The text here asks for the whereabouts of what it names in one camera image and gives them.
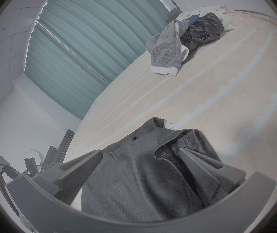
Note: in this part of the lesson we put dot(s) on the black dressing table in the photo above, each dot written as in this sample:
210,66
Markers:
50,155

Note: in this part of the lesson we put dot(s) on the black T-shirt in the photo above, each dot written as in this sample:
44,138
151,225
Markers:
133,178

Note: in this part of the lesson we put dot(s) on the white printed pillow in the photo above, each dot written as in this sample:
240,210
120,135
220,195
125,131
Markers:
186,14

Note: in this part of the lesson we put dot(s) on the black chest of drawers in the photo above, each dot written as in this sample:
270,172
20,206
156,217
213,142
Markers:
65,144

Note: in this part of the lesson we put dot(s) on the round framed mirror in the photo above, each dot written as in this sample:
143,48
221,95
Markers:
35,154

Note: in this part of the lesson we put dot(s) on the bed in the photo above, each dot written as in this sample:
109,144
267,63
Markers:
226,81

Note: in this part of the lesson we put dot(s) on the pile of clothes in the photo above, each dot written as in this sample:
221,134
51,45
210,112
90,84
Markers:
167,47

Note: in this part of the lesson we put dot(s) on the grey bedside table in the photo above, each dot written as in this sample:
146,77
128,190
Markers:
173,14

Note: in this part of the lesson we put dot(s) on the blue-green curtain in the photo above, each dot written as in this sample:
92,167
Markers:
99,25
63,81

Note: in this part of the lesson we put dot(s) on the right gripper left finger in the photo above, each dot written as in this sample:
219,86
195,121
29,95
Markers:
80,176

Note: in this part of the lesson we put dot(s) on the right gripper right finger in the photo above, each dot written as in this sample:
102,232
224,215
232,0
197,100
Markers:
209,171

